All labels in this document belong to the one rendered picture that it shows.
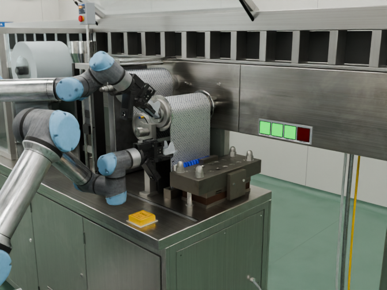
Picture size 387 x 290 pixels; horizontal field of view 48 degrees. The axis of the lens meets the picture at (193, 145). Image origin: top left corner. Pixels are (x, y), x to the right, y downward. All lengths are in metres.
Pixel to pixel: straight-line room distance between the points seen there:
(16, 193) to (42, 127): 0.20
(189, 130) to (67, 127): 0.67
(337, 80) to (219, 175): 0.56
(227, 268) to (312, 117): 0.69
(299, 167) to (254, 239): 2.72
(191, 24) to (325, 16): 0.67
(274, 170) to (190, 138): 2.98
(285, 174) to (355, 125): 3.10
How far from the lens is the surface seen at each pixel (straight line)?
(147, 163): 1.66
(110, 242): 1.77
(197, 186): 1.63
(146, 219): 1.57
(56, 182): 2.10
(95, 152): 1.95
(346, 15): 1.64
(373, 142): 1.62
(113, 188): 1.58
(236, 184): 1.77
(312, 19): 1.70
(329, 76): 1.66
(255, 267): 1.99
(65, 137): 1.29
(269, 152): 4.74
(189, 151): 1.83
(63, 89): 1.44
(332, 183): 4.43
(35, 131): 1.30
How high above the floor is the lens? 1.56
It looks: 14 degrees down
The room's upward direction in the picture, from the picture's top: straight up
